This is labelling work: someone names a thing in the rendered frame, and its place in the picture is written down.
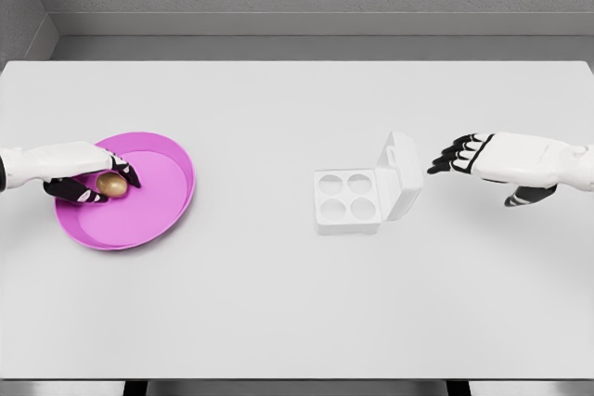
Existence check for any pink round plate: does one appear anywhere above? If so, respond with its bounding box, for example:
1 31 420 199
53 132 197 253

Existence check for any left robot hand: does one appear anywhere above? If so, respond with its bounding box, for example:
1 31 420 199
23 140 142 205

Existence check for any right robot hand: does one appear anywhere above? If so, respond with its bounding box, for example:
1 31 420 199
427 132 575 209

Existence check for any golden brown egg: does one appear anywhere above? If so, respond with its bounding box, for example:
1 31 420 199
96 172 129 198

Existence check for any white egg box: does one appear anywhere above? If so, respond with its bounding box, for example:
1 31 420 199
313 130 425 236

